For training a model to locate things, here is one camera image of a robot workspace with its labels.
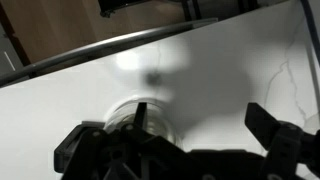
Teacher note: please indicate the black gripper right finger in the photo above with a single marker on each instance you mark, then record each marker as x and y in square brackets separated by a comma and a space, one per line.
[286, 150]

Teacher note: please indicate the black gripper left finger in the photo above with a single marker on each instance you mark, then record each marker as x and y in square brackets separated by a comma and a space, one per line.
[100, 156]

